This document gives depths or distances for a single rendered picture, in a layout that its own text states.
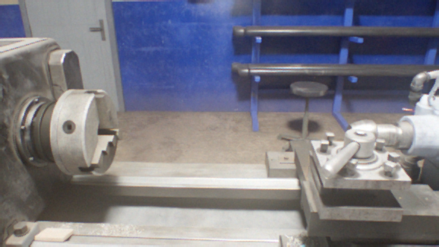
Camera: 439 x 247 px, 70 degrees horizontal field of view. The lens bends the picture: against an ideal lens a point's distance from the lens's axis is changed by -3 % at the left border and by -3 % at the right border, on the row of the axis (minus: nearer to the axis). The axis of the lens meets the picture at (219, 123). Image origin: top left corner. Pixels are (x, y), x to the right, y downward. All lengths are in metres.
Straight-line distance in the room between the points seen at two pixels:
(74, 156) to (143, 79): 3.28
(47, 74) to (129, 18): 2.96
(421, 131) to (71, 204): 1.21
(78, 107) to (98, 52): 3.30
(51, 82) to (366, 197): 0.96
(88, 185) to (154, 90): 2.99
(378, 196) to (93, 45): 3.80
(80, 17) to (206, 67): 1.57
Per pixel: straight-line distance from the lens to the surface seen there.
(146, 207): 1.26
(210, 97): 4.06
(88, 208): 1.35
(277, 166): 1.20
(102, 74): 4.26
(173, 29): 3.94
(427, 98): 1.09
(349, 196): 0.76
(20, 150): 1.02
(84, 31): 4.23
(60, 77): 1.14
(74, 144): 0.91
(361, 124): 0.96
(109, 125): 0.97
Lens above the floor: 1.48
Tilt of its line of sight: 23 degrees down
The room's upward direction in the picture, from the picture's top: 1 degrees counter-clockwise
